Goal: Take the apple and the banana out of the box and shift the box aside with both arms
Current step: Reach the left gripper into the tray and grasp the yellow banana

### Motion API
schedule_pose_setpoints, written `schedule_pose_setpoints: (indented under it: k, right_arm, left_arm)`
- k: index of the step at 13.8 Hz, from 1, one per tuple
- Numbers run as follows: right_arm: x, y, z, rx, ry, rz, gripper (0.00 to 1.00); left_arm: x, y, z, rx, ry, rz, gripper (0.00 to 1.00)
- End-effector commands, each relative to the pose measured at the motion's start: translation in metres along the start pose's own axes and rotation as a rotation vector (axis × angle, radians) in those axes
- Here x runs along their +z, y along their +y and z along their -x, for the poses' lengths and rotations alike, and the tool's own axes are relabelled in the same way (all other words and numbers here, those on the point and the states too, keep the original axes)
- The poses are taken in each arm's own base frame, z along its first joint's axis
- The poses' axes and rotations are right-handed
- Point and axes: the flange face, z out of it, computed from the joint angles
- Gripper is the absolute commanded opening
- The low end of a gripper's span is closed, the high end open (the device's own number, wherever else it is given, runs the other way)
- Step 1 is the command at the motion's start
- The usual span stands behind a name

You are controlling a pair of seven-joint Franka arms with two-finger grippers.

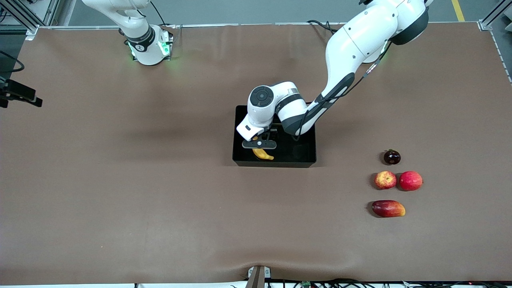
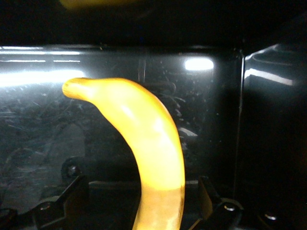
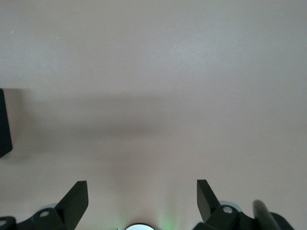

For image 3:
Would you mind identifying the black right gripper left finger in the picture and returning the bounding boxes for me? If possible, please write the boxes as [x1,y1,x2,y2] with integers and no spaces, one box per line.
[0,181,89,230]

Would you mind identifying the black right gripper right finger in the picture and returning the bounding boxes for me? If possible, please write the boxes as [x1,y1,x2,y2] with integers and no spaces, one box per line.
[193,179,295,230]

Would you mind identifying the black plastic box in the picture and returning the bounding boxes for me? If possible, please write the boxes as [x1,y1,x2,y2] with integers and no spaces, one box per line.
[0,88,13,159]

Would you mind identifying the brown table cover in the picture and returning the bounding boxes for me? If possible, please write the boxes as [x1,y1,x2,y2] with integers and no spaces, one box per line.
[0,0,307,230]

